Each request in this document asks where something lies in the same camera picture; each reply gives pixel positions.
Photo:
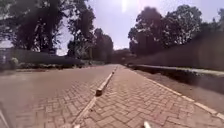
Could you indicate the robot's own part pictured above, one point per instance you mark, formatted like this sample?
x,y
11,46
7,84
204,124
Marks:
x,y
146,125
77,126

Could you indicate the low green hedge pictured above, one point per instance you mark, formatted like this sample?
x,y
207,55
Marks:
x,y
50,65

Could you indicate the long boundary wall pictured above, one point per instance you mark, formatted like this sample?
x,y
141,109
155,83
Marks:
x,y
190,55

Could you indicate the grey brick road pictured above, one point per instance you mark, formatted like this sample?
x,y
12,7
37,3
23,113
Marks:
x,y
40,90

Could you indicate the pale stone path edging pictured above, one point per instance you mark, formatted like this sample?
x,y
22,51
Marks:
x,y
186,98

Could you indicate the red brick path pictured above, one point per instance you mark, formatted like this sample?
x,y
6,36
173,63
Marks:
x,y
133,100

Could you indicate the pale boundary wall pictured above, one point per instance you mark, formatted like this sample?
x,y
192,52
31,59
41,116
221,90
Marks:
x,y
33,56

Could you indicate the grey paved strip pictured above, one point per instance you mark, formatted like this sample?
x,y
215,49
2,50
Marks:
x,y
196,93

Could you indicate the low concrete kerb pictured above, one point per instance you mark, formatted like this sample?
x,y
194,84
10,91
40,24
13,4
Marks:
x,y
100,90

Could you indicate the row of trees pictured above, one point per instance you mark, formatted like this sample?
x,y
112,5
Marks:
x,y
160,30
40,26

